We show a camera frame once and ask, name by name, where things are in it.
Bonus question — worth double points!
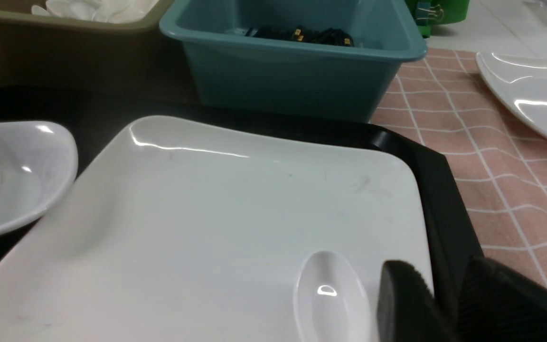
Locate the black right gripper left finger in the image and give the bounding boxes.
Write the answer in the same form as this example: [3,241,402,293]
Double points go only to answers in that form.
[377,260,454,342]

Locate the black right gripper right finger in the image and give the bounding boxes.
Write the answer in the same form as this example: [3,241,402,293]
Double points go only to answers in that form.
[456,257,547,342]

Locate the white ceramic spoon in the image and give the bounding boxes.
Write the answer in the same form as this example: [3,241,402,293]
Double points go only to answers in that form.
[292,251,373,342]

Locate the large white square plate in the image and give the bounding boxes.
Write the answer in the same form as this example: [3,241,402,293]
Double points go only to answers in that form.
[0,115,434,342]

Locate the small white square bowl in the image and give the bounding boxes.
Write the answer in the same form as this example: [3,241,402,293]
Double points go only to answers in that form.
[0,121,78,235]

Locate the white plate at right edge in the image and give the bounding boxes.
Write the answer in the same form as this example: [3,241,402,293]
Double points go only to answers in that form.
[475,52,547,138]

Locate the pink checkered tablecloth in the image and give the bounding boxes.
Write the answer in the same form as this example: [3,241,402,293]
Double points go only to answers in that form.
[371,48,547,288]

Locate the teal plastic bin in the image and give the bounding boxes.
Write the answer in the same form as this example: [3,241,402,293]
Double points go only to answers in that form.
[159,0,427,123]

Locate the black chopsticks pile in bin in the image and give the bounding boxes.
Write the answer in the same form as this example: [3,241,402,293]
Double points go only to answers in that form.
[243,25,355,47]

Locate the green backdrop cloth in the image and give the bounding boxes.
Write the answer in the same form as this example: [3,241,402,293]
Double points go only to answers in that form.
[405,0,470,38]

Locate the metal binder clip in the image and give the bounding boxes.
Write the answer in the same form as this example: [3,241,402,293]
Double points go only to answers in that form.
[413,1,444,26]

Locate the black plastic serving tray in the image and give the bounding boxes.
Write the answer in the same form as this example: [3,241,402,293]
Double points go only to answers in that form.
[0,85,484,342]

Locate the white spoons pile in bin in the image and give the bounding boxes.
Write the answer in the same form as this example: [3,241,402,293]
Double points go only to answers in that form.
[31,0,159,24]

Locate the olive plastic bin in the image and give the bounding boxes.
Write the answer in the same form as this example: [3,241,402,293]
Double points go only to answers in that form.
[0,0,193,102]

